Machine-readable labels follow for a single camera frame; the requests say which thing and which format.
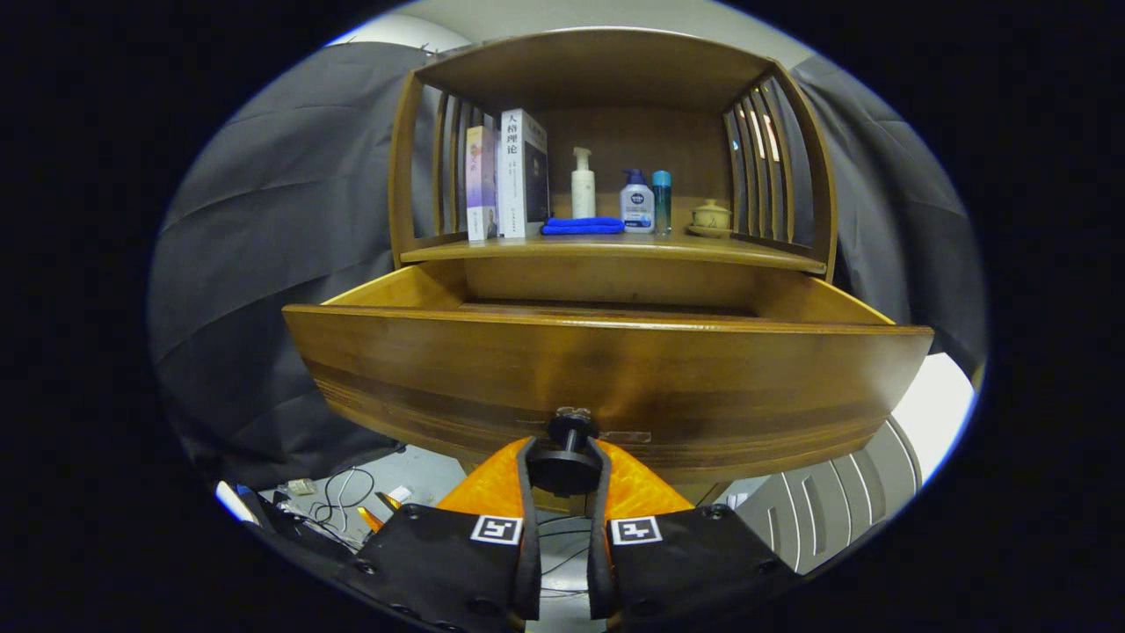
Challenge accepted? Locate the white bottle with blue cap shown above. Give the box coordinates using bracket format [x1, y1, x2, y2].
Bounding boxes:
[620, 169, 656, 234]

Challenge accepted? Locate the yellow ceramic lidded teacup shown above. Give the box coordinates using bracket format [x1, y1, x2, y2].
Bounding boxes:
[686, 200, 733, 238]

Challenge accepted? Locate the blue folded cloth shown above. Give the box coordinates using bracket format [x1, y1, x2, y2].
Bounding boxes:
[541, 216, 626, 236]

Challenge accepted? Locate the wooden countertop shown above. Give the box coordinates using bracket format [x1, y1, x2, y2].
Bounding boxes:
[400, 230, 829, 275]

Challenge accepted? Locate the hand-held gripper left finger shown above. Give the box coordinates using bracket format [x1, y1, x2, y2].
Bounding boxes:
[347, 437, 543, 633]

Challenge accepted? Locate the brown wooden cabinet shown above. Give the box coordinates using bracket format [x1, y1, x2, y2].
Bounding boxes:
[387, 26, 840, 515]

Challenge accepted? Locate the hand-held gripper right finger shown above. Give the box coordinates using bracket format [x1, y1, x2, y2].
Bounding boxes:
[586, 437, 802, 633]

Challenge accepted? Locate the white pump bottle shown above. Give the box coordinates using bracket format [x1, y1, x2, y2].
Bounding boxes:
[570, 147, 597, 220]

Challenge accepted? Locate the white board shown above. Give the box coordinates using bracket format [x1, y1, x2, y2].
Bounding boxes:
[888, 352, 978, 458]

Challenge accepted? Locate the black cable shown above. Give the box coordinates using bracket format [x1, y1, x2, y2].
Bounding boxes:
[308, 466, 379, 550]
[541, 514, 590, 599]

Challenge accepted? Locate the wooden drawer with black knob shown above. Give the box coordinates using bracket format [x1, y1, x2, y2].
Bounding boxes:
[281, 262, 935, 515]

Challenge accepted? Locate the grey ribbed panel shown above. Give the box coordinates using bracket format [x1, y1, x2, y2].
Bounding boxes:
[734, 413, 924, 574]

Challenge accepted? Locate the teal transparent bottle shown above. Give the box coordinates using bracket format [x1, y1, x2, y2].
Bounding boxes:
[651, 170, 673, 236]

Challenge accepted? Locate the thick white book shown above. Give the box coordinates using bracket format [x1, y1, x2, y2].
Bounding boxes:
[497, 108, 551, 239]

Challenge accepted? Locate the black backdrop cloth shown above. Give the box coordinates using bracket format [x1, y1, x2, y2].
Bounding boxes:
[145, 40, 990, 493]

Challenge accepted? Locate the purple book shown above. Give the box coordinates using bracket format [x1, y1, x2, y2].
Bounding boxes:
[465, 125, 500, 242]

